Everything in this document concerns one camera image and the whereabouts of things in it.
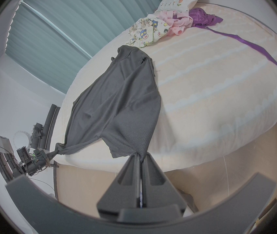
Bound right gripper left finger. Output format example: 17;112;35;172
97;153;139;216

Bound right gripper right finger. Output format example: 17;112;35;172
140;153;188;217

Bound black trousers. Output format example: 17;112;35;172
55;45;162;159

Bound bed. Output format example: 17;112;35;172
53;0;277;200

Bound black chest of drawers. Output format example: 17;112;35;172
40;104;61;149

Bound blue-green curtain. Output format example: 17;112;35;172
7;3;91;94
22;0;168;58

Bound white printed garment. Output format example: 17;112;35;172
125;16;171;48

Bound pink garment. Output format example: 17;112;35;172
159;10;194;36

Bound purple garment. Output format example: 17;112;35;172
188;7;277;73

